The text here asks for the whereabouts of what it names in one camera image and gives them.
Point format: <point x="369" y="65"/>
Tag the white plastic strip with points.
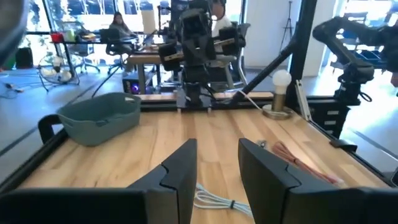
<point x="303" y="99"/>

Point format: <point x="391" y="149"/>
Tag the black tripod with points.
<point x="288" y="18"/>

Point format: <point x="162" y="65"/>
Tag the teal plastic bin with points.
<point x="99" y="121"/>

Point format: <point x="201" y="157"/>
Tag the grey office chair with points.
<point x="239" y="62"/>

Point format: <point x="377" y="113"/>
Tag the bulb lamp with brass base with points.
<point x="281" y="79"/>

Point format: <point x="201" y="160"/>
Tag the person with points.
<point x="119" y="28"/>
<point x="222" y="25"/>

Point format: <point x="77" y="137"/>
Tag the black edge bracket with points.
<point x="342" y="144"/>

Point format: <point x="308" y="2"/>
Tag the red container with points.
<point x="57" y="37"/>

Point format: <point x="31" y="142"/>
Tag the white floor fan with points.
<point x="59" y="74"/>

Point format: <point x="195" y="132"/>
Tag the black office chair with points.
<point x="116" y="48"/>

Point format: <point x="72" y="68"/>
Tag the black drawer cabinet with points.
<point x="329" y="118"/>

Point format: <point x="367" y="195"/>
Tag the wooden desk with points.
<point x="143" y="59"/>

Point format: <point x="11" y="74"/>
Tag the black computer tower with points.
<point x="133" y="87"/>

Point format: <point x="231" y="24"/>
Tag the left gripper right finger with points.
<point x="311" y="208"/>

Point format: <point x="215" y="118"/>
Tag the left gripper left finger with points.
<point x="93" y="208"/>

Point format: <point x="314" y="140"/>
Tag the black table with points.
<point x="77" y="41"/>

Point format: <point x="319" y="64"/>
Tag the blue storage bin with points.
<point x="370" y="57"/>

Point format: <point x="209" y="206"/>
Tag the black waste bin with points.
<point x="24" y="57"/>

